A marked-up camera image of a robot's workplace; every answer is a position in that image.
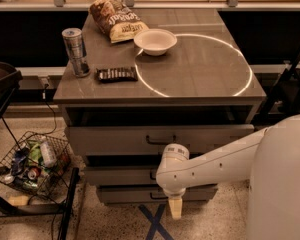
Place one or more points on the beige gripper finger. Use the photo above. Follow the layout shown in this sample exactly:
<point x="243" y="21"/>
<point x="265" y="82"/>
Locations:
<point x="175" y="205"/>

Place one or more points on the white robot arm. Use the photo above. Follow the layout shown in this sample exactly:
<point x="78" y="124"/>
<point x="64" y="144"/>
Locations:
<point x="268" y="158"/>

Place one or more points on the grey top drawer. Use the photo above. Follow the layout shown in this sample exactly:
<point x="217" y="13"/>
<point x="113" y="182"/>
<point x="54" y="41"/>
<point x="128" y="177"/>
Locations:
<point x="151" y="140"/>

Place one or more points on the grey drawer cabinet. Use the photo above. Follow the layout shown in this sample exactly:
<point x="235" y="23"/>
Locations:
<point x="203" y="80"/>

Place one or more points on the clear plastic bottle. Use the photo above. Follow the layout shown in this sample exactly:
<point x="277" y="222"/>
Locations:
<point x="47" y="152"/>

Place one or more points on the red soda can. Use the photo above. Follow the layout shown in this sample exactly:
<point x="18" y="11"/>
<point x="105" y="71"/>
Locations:
<point x="34" y="173"/>

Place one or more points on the black office chair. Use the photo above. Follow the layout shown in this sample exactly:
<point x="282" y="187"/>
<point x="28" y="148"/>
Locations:
<point x="283" y="99"/>

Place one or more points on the white bowl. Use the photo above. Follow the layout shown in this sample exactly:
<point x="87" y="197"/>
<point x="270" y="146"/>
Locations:
<point x="155" y="42"/>

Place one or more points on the brown chips bag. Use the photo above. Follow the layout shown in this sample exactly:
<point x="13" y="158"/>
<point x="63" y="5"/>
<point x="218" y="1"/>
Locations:
<point x="116" y="20"/>

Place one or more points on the silver drink can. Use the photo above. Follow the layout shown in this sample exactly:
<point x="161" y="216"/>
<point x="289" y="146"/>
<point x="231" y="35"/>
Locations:
<point x="76" y="51"/>

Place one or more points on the black cart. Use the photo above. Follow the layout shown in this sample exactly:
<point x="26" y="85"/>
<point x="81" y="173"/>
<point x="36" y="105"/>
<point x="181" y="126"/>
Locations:
<point x="9" y="83"/>

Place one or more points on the wire basket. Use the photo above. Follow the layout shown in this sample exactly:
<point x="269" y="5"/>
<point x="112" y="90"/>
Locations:
<point x="25" y="154"/>

